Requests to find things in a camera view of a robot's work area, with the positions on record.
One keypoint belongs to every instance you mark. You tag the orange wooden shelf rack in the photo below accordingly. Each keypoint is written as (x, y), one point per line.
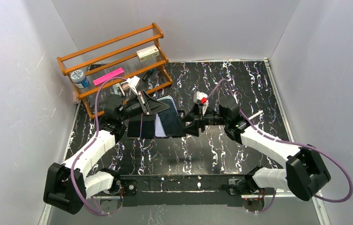
(115, 53)

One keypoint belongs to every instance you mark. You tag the light blue phone case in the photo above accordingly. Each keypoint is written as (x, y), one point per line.
(172, 101)

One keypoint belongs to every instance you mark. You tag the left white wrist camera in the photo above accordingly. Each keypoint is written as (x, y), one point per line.
(133, 83)

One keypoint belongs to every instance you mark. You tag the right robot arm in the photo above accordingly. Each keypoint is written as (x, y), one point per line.
(304, 172)

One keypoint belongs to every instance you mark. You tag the pink teal stapler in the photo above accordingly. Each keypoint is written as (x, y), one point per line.
(122, 89)

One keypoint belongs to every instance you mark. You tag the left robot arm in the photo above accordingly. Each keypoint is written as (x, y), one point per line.
(68, 184)

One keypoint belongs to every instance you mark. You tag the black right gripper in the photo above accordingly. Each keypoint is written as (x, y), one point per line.
(197, 123)

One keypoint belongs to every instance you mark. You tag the dark marker pen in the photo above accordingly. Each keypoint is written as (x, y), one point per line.
(147, 75)

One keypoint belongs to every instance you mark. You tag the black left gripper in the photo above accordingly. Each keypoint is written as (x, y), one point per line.
(145, 103)

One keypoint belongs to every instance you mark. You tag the white small box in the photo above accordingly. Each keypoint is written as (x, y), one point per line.
(148, 53)

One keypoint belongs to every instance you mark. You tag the blue white jar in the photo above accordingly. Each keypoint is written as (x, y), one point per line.
(79, 78)

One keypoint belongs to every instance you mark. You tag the lavender phone case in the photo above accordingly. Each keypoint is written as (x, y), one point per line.
(159, 130)

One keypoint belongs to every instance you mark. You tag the white marker pen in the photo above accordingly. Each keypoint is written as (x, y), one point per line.
(256, 115)

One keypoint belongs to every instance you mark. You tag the black phone case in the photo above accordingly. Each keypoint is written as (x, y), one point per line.
(181, 113)

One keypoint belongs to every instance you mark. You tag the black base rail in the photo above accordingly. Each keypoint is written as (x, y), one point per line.
(229, 190)

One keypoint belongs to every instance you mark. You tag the pink flat bar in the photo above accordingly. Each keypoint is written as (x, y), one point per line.
(108, 76)

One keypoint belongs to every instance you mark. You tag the white pen with purple tip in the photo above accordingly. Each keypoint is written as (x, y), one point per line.
(236, 99)

